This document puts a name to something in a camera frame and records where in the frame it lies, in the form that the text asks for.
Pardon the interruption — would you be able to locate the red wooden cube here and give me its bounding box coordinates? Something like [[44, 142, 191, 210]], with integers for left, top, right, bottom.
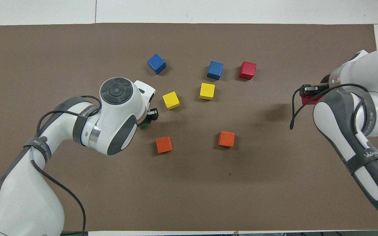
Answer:
[[301, 95, 323, 105], [239, 61, 257, 80]]

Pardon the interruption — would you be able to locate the brown table mat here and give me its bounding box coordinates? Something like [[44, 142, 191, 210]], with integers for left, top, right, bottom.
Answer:
[[0, 22, 378, 231]]

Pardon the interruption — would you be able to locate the yellow wooden cube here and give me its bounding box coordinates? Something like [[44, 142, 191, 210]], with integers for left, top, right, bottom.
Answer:
[[199, 83, 216, 101], [162, 91, 180, 110]]

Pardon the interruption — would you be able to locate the orange wooden cube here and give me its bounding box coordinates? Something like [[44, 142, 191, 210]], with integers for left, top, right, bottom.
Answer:
[[156, 136, 173, 154], [218, 131, 235, 148]]

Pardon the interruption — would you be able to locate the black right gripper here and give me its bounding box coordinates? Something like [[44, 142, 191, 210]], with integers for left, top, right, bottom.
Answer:
[[300, 75, 331, 97]]

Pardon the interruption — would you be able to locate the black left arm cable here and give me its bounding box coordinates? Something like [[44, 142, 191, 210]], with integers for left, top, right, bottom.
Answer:
[[30, 95, 102, 236]]

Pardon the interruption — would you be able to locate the blue wooden cube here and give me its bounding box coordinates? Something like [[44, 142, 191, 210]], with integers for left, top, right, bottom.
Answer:
[[207, 61, 224, 81], [147, 53, 167, 75]]

